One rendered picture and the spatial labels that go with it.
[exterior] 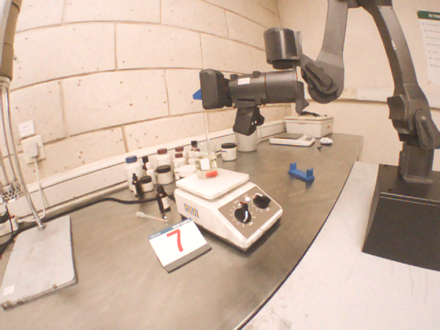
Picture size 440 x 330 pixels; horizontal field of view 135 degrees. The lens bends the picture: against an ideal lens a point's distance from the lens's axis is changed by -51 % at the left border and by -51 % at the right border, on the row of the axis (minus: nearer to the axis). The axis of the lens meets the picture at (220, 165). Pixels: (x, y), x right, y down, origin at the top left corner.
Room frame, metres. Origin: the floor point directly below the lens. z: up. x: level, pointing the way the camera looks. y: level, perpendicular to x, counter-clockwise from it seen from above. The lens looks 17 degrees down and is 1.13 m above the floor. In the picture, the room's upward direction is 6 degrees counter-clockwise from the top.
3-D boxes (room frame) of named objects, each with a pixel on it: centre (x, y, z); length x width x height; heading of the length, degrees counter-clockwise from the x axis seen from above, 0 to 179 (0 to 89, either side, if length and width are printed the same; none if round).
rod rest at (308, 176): (0.53, -0.26, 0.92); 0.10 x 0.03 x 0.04; 19
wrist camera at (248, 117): (0.35, -0.07, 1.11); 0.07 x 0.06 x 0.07; 150
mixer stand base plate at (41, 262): (0.19, 0.44, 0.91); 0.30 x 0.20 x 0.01; 42
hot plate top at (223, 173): (0.37, 0.02, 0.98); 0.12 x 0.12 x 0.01; 44
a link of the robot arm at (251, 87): (0.34, -0.06, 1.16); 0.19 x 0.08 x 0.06; 151
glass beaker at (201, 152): (0.39, 0.03, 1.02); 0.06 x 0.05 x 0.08; 26
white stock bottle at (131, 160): (0.58, 0.30, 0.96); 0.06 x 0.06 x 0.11
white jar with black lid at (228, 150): (0.83, -0.05, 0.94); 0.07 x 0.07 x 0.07
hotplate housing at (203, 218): (0.35, 0.00, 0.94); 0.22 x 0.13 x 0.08; 44
